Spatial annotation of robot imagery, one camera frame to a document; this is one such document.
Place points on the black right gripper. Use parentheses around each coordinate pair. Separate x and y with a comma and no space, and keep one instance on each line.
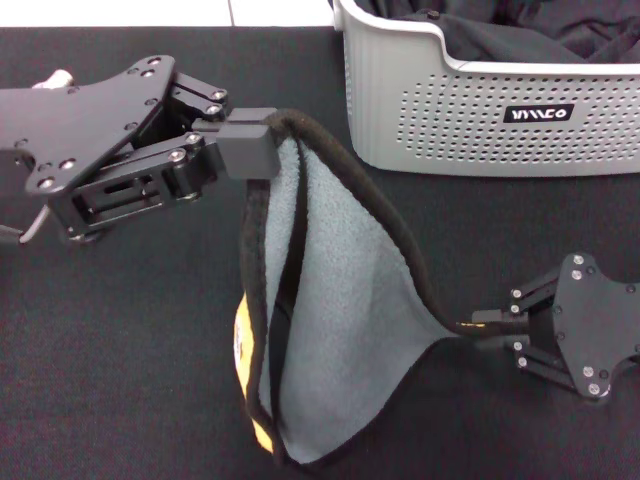
(595,325)

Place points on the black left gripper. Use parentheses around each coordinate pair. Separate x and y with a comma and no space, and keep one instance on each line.
(90,125)

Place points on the grey orange towel black trim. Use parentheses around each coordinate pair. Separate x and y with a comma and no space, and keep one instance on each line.
(340,300)

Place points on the grey perforated storage box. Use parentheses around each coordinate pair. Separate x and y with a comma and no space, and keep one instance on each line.
(450,75)

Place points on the black tablecloth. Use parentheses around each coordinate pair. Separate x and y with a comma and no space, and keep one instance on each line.
(125,350)

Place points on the black cloth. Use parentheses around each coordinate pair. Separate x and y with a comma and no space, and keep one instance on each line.
(525,35)

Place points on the silver left mount thumbscrew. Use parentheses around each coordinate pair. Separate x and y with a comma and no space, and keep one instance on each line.
(57,79)

